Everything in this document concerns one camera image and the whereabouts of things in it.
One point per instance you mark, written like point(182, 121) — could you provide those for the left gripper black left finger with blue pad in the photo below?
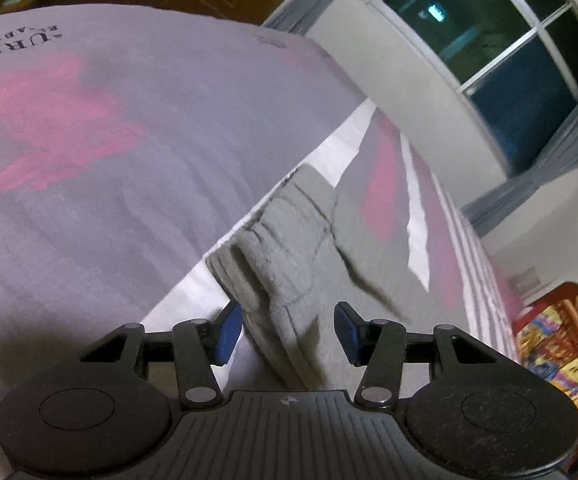
point(193, 347)

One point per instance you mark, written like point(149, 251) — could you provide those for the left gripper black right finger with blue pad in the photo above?
point(383, 347)

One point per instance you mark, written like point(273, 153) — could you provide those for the grey sweatpants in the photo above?
point(306, 250)

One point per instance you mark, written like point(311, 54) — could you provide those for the colourful folded blanket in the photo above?
point(564, 349)

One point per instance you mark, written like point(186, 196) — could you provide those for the red wooden headboard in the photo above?
point(564, 291)

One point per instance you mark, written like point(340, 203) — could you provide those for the striped purple pink bedsheet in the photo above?
point(134, 141)

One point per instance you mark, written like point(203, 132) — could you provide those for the grey right curtain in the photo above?
point(559, 157)

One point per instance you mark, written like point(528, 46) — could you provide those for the window with white frame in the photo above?
point(514, 62)

